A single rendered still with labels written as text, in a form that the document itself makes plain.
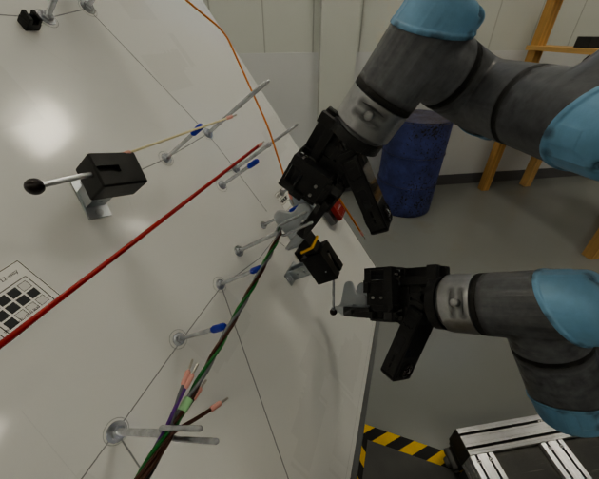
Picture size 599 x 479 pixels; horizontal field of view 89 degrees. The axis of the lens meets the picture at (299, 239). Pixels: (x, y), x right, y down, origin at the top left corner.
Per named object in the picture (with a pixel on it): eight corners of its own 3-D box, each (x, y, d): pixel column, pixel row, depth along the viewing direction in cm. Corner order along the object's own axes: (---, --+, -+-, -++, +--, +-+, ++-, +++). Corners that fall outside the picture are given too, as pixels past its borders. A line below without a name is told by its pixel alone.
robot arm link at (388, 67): (511, 28, 27) (446, -29, 24) (423, 130, 34) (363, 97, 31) (470, 8, 33) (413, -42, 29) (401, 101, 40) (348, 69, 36)
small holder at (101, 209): (-3, 187, 27) (18, 146, 23) (102, 177, 35) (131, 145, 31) (22, 234, 27) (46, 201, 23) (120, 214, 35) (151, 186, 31)
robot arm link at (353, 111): (410, 111, 38) (404, 125, 32) (387, 142, 41) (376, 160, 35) (362, 76, 38) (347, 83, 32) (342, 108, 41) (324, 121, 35)
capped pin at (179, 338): (169, 337, 34) (217, 324, 30) (180, 330, 36) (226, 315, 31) (177, 348, 35) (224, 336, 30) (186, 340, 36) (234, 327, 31)
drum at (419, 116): (414, 190, 332) (434, 106, 282) (440, 216, 288) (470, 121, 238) (366, 194, 326) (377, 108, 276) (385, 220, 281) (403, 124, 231)
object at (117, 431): (131, 427, 29) (226, 429, 21) (117, 448, 27) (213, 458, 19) (115, 415, 28) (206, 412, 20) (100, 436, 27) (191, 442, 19)
